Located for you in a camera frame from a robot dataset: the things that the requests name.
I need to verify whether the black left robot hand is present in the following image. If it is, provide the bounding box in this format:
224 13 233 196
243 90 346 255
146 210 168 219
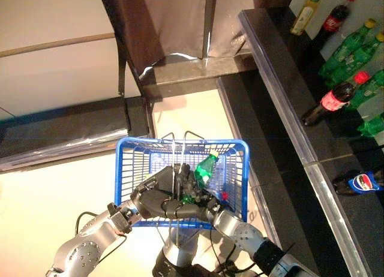
129 165 181 221

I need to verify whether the dark stone plinth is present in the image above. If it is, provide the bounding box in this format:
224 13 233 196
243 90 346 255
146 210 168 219
139 53 260 88

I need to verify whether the Coca-Cola bottle red cap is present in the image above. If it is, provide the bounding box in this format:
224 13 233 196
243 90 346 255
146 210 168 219
311 0 359 47
301 70 370 127

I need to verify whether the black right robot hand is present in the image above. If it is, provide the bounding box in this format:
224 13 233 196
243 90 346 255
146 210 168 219
161 162 229 222

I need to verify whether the clear water bottle red label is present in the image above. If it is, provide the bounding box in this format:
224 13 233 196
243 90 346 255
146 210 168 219
214 168 229 200

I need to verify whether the pale yellow tea bottle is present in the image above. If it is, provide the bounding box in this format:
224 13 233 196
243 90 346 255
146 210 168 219
289 0 326 37

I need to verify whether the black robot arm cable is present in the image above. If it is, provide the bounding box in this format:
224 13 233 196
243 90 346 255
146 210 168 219
74 210 128 254

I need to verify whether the Pepsi bottle blue cap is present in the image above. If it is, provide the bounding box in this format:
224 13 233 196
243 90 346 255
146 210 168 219
332 168 384 197

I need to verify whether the silver metal pole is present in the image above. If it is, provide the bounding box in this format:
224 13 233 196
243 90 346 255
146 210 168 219
201 0 219 61

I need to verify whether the black strap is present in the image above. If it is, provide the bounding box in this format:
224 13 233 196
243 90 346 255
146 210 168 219
118 38 127 97

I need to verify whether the dark low display cabinet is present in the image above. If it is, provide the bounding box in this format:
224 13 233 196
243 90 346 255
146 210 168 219
0 95 152 173

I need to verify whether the clear shelf price rail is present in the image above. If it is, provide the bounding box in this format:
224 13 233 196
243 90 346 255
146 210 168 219
303 161 374 277
238 8 318 167

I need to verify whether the grey shiny curtain sheet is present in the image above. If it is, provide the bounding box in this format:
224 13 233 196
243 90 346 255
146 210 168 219
140 0 262 77

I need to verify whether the dark base shelf board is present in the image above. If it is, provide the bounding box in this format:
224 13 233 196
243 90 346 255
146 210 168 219
216 70 337 277

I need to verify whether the dark drinks shelf board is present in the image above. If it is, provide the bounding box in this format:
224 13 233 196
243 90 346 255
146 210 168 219
238 7 384 277

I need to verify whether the blue plastic shopping basket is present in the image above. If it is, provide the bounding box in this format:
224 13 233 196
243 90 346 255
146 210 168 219
115 131 251 230

